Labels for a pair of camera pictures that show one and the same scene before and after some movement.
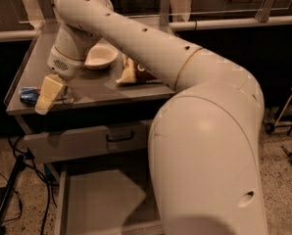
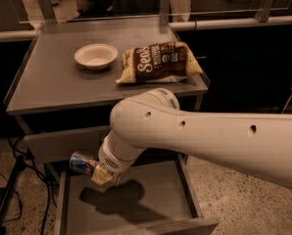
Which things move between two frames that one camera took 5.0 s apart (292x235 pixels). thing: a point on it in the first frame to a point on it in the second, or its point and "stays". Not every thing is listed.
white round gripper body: [64, 66] to [109, 161]
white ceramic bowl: [100, 56] stays
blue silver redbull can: [29, 96] to [82, 163]
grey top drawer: [47, 146] stays
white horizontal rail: [229, 24] stays
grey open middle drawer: [107, 202] stays
